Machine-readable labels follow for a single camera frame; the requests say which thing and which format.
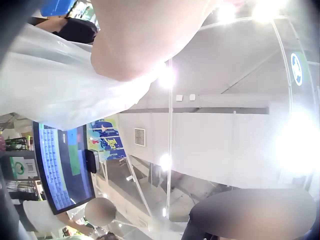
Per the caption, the person's left hand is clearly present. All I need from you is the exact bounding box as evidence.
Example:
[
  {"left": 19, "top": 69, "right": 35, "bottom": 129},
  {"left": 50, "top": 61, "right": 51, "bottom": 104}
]
[{"left": 90, "top": 0, "right": 226, "bottom": 83}]

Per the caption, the black rounded object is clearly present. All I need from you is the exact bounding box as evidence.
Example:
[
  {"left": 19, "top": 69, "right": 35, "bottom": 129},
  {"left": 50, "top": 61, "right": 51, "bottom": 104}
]
[{"left": 52, "top": 17, "right": 98, "bottom": 46}]

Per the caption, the blue plastic crate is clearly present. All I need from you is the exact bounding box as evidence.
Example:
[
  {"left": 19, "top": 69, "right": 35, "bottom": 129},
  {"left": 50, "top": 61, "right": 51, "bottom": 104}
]
[{"left": 40, "top": 0, "right": 76, "bottom": 17}]

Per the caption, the white vent grille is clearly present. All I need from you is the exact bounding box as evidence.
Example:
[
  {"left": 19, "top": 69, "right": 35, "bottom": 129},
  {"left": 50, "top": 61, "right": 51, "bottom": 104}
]
[{"left": 134, "top": 128, "right": 146, "bottom": 147}]

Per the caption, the blue and green poster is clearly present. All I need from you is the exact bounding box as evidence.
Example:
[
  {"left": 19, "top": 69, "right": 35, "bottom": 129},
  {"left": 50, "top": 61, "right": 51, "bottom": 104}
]
[{"left": 87, "top": 118, "right": 127, "bottom": 161}]

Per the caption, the black card reader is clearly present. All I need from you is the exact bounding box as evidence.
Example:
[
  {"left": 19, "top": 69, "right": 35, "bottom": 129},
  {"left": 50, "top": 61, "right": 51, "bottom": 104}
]
[{"left": 85, "top": 149, "right": 101, "bottom": 174}]

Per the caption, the touch screen monitor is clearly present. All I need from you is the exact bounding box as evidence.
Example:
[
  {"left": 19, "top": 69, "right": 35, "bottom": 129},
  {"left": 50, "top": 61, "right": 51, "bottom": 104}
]
[{"left": 32, "top": 121, "right": 97, "bottom": 216}]

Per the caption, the round blue logo sign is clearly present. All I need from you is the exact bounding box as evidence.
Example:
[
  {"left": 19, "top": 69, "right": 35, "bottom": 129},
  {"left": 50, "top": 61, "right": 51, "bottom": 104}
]
[{"left": 290, "top": 52, "right": 304, "bottom": 87}]

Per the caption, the green and white sign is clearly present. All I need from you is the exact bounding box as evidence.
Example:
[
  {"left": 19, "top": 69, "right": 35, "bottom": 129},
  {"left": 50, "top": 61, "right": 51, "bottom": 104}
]
[{"left": 9, "top": 156, "right": 38, "bottom": 181}]

